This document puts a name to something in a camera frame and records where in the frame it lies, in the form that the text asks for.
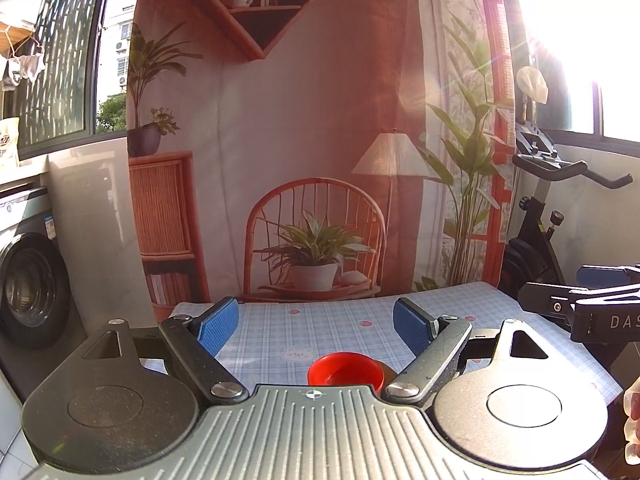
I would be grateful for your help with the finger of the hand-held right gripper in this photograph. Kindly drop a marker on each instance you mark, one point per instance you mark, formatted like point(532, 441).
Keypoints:
point(555, 300)
point(600, 275)

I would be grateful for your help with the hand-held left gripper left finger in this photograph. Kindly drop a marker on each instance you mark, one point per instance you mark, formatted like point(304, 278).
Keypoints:
point(220, 322)

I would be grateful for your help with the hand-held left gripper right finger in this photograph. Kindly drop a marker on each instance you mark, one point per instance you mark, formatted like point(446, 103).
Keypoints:
point(410, 322)

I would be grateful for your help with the red bowl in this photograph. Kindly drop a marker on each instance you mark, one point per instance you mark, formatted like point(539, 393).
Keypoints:
point(342, 372)

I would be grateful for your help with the person's right hand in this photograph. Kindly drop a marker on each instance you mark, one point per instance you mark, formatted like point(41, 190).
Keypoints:
point(634, 420)

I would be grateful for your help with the black exercise bike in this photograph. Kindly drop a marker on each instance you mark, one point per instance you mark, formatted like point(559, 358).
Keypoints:
point(540, 230)

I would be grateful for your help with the blue plaid tablecloth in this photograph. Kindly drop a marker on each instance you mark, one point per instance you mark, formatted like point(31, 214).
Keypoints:
point(310, 330)

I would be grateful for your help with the grey washing machine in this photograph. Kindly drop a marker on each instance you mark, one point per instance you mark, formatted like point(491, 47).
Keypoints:
point(35, 260)

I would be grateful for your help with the white plastic bag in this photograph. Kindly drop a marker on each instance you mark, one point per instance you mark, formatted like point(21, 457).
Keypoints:
point(532, 85)

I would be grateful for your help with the printed room backdrop cloth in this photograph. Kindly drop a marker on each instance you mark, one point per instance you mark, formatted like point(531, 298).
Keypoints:
point(310, 135)

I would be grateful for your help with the sunlit window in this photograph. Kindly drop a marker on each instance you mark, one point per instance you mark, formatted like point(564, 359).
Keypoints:
point(575, 35)

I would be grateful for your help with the white printed bag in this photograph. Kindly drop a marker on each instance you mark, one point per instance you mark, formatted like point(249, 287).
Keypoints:
point(9, 142)

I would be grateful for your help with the window with dark screen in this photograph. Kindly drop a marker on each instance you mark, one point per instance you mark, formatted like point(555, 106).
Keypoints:
point(65, 60)

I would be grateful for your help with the hanging grey laundry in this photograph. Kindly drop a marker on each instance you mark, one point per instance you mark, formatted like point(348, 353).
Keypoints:
point(25, 67)

